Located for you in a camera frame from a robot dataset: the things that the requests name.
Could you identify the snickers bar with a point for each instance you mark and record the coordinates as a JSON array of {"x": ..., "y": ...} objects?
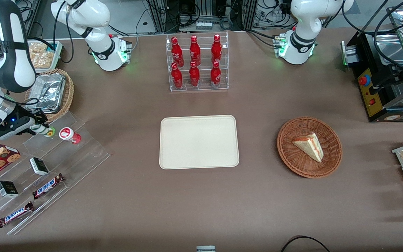
[
  {"x": 47, "y": 186},
  {"x": 15, "y": 214}
]

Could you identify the black machine with red button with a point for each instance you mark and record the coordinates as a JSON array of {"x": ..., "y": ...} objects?
[{"x": 369, "y": 98}]

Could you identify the red lid yogurt cup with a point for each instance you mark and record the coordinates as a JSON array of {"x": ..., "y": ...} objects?
[{"x": 67, "y": 134}]

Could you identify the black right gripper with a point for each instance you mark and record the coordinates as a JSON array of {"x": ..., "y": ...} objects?
[{"x": 30, "y": 116}]

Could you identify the aluminium foil tray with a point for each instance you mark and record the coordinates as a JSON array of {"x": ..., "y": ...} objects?
[{"x": 49, "y": 91}]

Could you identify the clear acrylic bottle rack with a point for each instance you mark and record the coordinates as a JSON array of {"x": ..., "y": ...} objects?
[{"x": 201, "y": 88}]

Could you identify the clear snack packets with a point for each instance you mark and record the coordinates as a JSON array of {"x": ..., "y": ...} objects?
[{"x": 42, "y": 57}]

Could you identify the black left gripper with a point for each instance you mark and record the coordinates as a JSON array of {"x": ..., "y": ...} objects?
[{"x": 400, "y": 75}]

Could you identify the beige plastic tray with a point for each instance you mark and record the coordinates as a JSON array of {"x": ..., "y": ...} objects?
[{"x": 198, "y": 141}]

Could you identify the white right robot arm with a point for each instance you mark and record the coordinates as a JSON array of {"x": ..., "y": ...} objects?
[{"x": 107, "y": 52}]

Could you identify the clear acrylic stepped stand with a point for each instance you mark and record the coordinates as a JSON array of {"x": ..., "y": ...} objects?
[{"x": 65, "y": 164}]

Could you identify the oval wicker basket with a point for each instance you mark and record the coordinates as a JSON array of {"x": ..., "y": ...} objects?
[{"x": 69, "y": 91}]

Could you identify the grey device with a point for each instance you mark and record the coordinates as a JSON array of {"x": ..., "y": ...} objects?
[{"x": 205, "y": 249}]

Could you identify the white snack bin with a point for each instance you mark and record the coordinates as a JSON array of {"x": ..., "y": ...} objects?
[{"x": 58, "y": 52}]

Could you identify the wrapped triangle sandwich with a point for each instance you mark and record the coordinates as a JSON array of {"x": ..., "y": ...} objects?
[{"x": 310, "y": 145}]

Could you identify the green lid yogurt cup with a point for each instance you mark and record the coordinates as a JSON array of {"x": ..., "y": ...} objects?
[{"x": 48, "y": 132}]

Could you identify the white power strip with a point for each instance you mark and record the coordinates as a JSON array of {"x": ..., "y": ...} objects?
[{"x": 204, "y": 25}]

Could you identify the round wicker basket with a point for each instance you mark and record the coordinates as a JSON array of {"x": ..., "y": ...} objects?
[{"x": 292, "y": 157}]

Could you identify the small black box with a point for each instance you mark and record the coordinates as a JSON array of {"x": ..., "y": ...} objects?
[
  {"x": 39, "y": 166},
  {"x": 7, "y": 189}
]

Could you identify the red cola bottle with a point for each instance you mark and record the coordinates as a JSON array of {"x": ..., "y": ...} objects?
[
  {"x": 195, "y": 52},
  {"x": 177, "y": 78},
  {"x": 215, "y": 77},
  {"x": 216, "y": 50},
  {"x": 194, "y": 77},
  {"x": 176, "y": 52}
]

